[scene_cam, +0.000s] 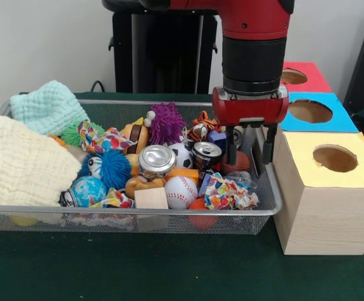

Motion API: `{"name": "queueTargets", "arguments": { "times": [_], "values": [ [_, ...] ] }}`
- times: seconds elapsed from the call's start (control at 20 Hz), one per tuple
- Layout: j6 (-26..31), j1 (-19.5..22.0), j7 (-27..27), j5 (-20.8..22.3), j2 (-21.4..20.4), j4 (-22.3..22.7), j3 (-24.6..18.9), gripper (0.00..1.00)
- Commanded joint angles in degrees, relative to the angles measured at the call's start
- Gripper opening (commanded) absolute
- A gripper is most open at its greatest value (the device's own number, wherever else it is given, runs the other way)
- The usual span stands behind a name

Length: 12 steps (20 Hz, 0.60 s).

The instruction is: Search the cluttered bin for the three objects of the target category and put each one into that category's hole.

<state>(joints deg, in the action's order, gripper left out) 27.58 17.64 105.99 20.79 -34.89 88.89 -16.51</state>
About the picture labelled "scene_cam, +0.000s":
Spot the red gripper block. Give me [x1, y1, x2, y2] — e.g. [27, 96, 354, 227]
[212, 85, 290, 166]

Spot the blue spiky eyed toy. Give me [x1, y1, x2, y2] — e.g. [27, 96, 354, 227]
[80, 149, 132, 191]

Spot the mint green cloth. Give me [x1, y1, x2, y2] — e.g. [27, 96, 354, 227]
[9, 80, 90, 136]

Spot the cream waffle cloth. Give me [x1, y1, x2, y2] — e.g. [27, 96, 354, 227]
[0, 115, 82, 208]

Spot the shallow mesh bin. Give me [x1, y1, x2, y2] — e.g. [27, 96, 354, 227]
[0, 97, 283, 236]

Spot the wooden box with three holes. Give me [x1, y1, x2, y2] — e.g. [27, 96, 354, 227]
[261, 61, 364, 256]

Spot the black orange drink can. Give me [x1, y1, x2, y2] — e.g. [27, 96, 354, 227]
[190, 141, 222, 170]

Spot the crumpled colourful paper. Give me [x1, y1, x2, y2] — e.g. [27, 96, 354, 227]
[200, 172, 261, 211]

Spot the small soccer ball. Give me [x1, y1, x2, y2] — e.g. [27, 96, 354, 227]
[168, 142, 194, 169]

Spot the white baseball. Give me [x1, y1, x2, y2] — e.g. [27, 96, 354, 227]
[164, 174, 199, 210]

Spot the purple spiky eyed toy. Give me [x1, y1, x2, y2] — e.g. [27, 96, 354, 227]
[146, 102, 187, 145]

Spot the crushed silver can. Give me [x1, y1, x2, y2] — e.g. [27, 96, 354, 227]
[137, 144, 178, 179]

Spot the toy hamburger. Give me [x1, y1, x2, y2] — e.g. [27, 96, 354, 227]
[118, 117, 150, 155]

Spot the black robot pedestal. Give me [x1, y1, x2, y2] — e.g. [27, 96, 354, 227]
[101, 0, 223, 94]

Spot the black cable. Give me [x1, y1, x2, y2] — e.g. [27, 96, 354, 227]
[90, 80, 107, 93]

